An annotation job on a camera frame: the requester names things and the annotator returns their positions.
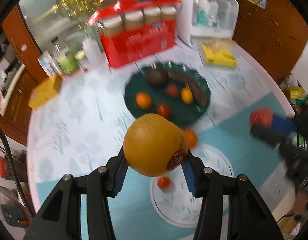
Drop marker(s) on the small orange mandarin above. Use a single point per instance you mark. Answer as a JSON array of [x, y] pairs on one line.
[[143, 100]]

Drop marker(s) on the glass panel with gold ornament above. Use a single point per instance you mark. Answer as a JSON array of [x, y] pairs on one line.
[[44, 10]]

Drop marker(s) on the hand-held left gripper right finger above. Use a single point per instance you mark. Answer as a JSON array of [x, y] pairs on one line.
[[189, 178]]

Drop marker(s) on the small yellow kumquat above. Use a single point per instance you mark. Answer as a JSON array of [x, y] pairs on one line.
[[186, 96]]

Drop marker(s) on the white plastic bottle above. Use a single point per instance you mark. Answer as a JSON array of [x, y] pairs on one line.
[[213, 12]]

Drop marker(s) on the smartphone with green screen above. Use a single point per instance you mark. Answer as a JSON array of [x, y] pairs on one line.
[[301, 141]]

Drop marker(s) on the wooden kitchen cabinet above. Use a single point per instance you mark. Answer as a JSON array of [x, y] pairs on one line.
[[16, 97]]

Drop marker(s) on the brown wooden cabinet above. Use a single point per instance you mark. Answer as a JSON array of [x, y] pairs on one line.
[[268, 35]]

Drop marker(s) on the small glass jar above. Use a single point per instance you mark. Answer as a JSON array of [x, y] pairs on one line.
[[81, 60]]

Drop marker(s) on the white bottle teal label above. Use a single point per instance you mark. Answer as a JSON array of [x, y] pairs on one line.
[[202, 15]]

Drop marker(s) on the red box of jars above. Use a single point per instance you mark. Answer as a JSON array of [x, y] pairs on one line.
[[136, 42]]

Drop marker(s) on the dark avocado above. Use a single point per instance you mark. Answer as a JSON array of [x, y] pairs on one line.
[[156, 77]]

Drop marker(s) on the white squeeze bottle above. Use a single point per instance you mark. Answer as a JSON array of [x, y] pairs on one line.
[[92, 52]]

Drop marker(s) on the yellow green package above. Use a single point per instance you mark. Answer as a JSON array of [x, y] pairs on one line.
[[295, 92]]

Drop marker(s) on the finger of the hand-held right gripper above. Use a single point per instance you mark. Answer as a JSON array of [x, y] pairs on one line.
[[283, 125], [268, 137]]

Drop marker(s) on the yellow cardboard box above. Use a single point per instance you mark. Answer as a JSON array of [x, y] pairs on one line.
[[44, 92]]

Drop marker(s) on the yellow tissue pack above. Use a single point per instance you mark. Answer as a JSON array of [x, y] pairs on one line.
[[221, 57]]

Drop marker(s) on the green label bottle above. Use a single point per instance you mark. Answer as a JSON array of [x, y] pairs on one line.
[[66, 62]]

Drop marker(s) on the dark green scalloped plate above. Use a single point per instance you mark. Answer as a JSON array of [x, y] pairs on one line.
[[193, 112]]

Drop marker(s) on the brown overripe banana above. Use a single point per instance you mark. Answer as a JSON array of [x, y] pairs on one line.
[[193, 90]]

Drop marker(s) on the white sterilizer appliance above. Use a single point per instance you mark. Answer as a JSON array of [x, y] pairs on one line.
[[184, 17]]

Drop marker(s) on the black device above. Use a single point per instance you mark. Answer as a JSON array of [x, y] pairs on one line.
[[14, 215]]

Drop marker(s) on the red cherry tomato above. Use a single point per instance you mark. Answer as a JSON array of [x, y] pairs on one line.
[[163, 182], [172, 90], [164, 110]]

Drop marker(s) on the yellow orange with red sticker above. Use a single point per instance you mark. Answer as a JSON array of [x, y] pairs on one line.
[[151, 142]]

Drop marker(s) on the large orange mandarin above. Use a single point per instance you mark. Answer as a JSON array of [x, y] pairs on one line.
[[191, 138]]

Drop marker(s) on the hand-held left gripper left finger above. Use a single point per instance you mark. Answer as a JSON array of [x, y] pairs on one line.
[[119, 178]]

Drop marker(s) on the blue and white box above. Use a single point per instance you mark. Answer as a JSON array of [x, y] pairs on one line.
[[47, 63]]

